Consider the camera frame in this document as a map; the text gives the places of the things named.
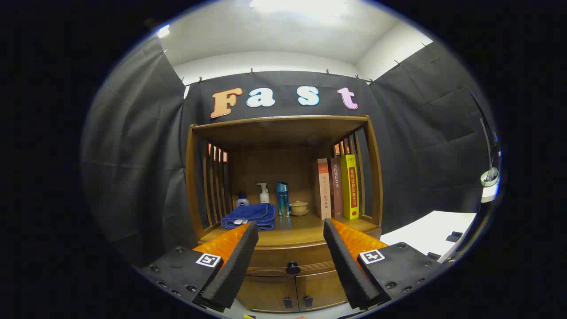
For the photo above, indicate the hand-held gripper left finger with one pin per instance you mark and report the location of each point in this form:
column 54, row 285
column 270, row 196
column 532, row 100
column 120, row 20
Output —
column 234, row 270

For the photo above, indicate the blue glass bottle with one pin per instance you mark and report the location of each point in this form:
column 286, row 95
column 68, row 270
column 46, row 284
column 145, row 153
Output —
column 282, row 199

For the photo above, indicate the beige lidded teacup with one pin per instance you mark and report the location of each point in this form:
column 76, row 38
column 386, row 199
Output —
column 299, row 207

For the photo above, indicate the white round device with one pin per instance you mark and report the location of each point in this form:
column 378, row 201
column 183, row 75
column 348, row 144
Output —
column 489, row 181

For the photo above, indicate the small black block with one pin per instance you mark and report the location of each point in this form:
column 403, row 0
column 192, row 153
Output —
column 434, row 255
column 454, row 236

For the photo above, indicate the white pump bottle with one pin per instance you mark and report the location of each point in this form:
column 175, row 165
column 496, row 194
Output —
column 264, row 196

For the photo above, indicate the wooden drawer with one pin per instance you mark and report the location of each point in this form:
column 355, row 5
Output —
column 274, row 259

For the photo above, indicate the wooden cabinet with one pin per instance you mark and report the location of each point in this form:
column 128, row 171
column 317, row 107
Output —
column 283, row 133

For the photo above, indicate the yellow book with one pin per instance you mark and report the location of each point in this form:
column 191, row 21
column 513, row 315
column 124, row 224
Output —
column 352, row 186

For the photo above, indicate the beige book with orange spine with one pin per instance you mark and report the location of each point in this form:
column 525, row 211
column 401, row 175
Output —
column 324, row 190

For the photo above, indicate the brown book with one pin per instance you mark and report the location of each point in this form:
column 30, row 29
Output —
column 336, row 190

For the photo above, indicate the wooden countertop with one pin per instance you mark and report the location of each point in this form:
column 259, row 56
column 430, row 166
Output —
column 292, row 230

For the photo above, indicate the wooden cabinet door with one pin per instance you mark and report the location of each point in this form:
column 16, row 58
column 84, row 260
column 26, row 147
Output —
column 261, row 292
column 323, row 288

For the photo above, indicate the blue folded towel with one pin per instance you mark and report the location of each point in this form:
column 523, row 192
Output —
column 248, row 215

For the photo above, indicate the small blue-capped white bottle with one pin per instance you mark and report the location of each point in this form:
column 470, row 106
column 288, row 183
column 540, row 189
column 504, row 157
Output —
column 242, row 202

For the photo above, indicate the white side table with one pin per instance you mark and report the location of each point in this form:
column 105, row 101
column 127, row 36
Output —
column 425, row 232

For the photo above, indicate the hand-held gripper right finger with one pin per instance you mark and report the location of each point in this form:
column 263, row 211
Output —
column 350, row 270

